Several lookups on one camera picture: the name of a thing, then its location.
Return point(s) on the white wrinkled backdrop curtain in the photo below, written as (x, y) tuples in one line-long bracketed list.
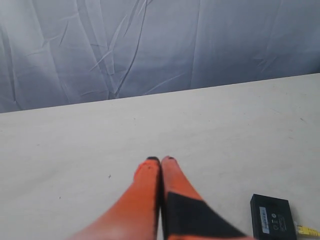
[(62, 52)]

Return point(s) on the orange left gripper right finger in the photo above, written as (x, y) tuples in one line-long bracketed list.
[(185, 214)]

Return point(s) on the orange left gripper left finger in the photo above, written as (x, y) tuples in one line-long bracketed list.
[(135, 215)]

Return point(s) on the black rectangular network box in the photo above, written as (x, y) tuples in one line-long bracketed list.
[(271, 218)]

